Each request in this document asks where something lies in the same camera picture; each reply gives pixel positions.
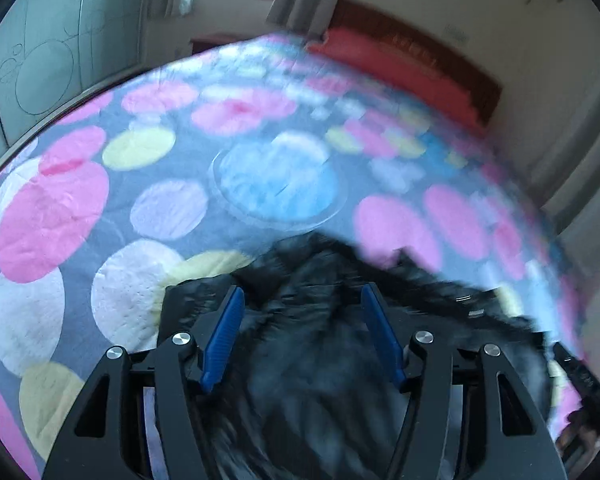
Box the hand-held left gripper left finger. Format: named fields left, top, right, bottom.
left=42, top=286, right=245, bottom=480

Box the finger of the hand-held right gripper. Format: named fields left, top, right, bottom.
left=551, top=342, right=600, bottom=401

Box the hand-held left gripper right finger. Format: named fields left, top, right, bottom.
left=361, top=283, right=566, bottom=480

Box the black puffer jacket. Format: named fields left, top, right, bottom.
left=157, top=237, right=556, bottom=480

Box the polka dot bedspread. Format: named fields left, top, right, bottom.
left=0, top=32, right=588, bottom=480

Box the red pillow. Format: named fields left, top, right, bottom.
left=307, top=27, right=486, bottom=126

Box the wooden nightstand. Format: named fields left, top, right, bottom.
left=190, top=32, right=256, bottom=56

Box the glass door wardrobe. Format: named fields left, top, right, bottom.
left=0, top=0, right=201, bottom=181

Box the wooden bed frame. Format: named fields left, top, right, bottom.
left=0, top=0, right=503, bottom=196

